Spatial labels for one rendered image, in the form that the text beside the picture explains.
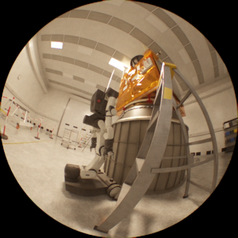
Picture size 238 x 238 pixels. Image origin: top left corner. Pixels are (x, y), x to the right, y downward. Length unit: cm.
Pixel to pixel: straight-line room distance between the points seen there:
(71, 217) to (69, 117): 878
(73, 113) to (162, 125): 897
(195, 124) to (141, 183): 643
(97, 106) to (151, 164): 83
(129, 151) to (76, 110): 849
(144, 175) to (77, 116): 886
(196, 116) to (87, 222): 702
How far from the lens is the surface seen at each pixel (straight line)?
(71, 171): 95
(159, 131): 36
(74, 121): 887
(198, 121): 669
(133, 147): 118
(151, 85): 160
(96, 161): 99
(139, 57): 365
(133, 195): 40
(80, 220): 82
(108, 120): 79
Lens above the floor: 72
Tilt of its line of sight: 19 degrees up
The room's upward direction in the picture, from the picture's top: 9 degrees clockwise
